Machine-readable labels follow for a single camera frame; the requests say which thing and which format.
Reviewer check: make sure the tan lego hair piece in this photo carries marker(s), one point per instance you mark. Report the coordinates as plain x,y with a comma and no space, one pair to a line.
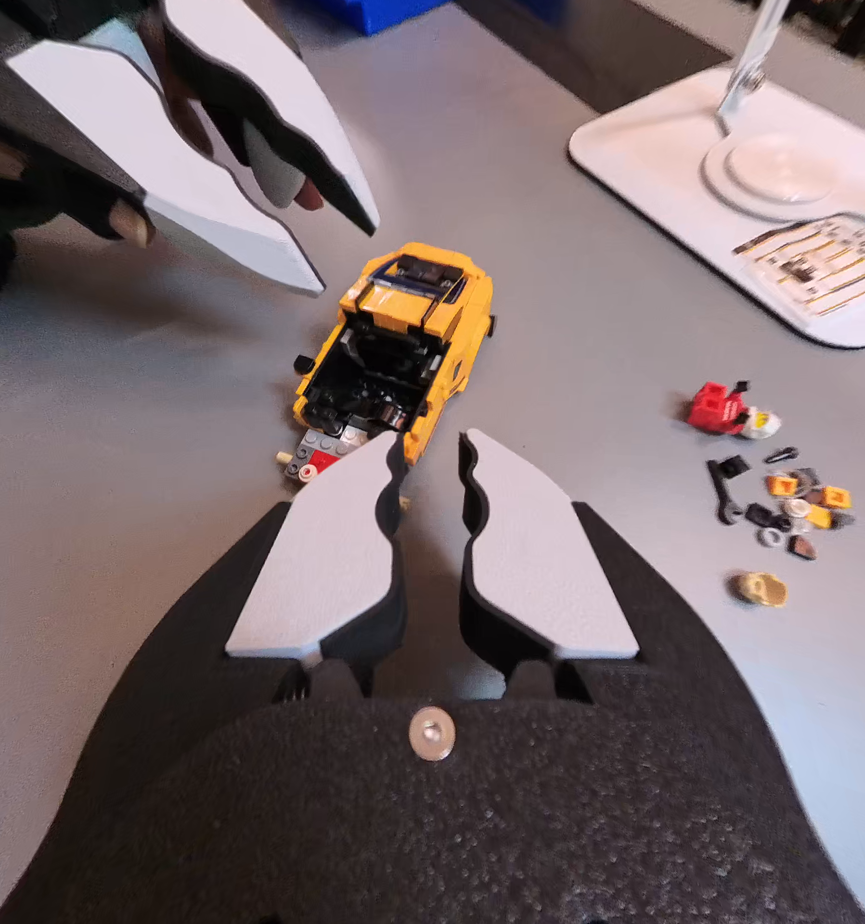
761,590

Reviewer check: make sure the person's left hand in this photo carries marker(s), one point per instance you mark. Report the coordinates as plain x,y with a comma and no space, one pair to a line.
57,195

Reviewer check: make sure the blue plastic bin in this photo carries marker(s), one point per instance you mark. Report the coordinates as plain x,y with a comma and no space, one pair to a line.
382,14

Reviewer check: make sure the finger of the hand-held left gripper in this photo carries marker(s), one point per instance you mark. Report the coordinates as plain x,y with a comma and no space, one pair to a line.
259,65
136,137

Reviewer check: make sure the sticker sheet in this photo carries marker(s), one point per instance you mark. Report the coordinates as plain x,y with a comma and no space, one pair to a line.
822,267

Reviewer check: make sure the pile of small lego pieces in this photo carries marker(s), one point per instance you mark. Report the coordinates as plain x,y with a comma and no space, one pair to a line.
782,485

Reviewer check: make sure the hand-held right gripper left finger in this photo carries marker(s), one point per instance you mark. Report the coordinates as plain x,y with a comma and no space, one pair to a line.
331,570

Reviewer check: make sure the white book stand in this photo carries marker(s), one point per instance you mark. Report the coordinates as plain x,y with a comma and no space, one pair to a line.
641,144

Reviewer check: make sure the red lego minifigure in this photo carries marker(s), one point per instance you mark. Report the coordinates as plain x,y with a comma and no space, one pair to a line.
714,411

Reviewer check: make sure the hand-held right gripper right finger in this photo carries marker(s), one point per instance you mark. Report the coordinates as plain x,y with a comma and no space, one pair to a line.
540,570

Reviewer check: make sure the yellow lego car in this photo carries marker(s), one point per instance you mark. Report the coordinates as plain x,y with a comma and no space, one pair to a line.
403,303

